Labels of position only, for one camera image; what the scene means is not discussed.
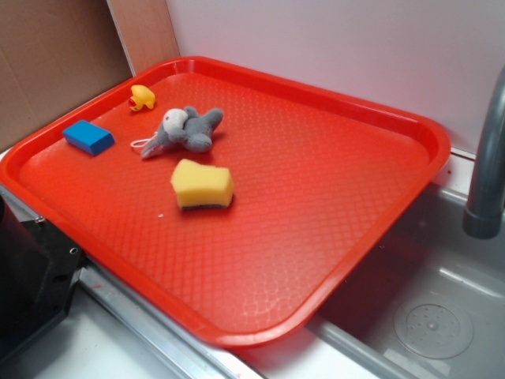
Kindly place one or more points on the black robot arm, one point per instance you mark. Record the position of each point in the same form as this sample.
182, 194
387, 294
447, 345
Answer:
39, 268

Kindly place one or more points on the blue rectangular block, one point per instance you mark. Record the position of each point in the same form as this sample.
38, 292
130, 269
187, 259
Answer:
89, 138

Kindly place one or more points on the red plastic tray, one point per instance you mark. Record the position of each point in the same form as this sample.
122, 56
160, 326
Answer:
318, 176

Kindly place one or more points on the yellow sponge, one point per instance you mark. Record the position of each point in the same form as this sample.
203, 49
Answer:
197, 185

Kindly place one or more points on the grey plush toy animal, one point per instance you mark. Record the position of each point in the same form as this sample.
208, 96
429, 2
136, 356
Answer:
181, 128

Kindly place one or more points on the yellow rubber duck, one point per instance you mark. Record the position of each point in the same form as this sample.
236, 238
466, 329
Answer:
141, 97

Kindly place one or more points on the grey toy sink basin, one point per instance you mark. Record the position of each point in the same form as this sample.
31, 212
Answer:
426, 302

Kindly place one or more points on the grey sink faucet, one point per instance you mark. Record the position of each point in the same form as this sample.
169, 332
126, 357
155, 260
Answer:
484, 208

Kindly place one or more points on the brown cardboard panel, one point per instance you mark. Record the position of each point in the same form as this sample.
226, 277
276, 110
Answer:
57, 55

